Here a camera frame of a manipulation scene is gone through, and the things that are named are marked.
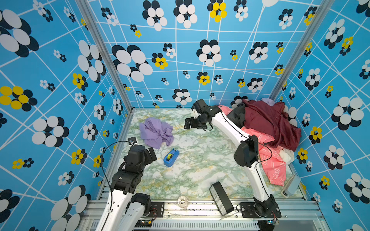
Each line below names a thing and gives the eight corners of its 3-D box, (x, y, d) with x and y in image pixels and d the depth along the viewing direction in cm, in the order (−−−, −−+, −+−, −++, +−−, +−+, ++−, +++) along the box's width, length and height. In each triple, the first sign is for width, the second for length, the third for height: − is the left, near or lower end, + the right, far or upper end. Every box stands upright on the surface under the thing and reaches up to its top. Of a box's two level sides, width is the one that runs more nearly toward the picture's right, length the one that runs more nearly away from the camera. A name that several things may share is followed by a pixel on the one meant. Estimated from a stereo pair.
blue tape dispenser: (162, 164, 92) (161, 161, 88) (172, 150, 98) (172, 147, 94) (170, 169, 90) (169, 166, 86) (180, 154, 96) (180, 151, 92)
